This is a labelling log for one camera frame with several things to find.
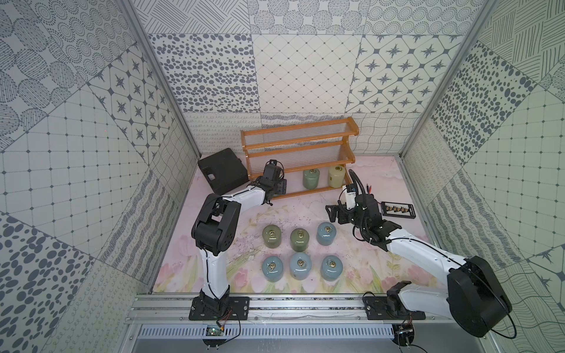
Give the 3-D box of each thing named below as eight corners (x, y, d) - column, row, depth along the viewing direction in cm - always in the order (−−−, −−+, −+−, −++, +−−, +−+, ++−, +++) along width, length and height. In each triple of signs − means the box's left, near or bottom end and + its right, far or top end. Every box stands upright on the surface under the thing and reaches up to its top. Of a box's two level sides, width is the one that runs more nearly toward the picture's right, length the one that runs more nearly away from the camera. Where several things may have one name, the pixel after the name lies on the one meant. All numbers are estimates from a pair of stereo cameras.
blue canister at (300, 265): (290, 279, 82) (290, 272, 75) (290, 259, 86) (290, 250, 79) (310, 279, 82) (312, 272, 75) (309, 259, 86) (310, 250, 80)
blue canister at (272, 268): (261, 274, 83) (258, 267, 76) (273, 260, 87) (271, 252, 80) (273, 286, 81) (271, 279, 74) (285, 270, 84) (285, 263, 77)
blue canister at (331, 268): (321, 281, 82) (324, 274, 75) (319, 262, 86) (322, 254, 79) (340, 281, 82) (344, 274, 75) (337, 262, 86) (341, 254, 79)
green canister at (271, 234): (263, 248, 89) (261, 241, 83) (264, 233, 94) (262, 224, 88) (281, 248, 89) (280, 241, 83) (281, 233, 94) (280, 224, 88)
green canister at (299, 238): (290, 251, 89) (290, 243, 82) (290, 236, 93) (290, 227, 86) (308, 251, 89) (309, 243, 82) (307, 236, 93) (308, 227, 86)
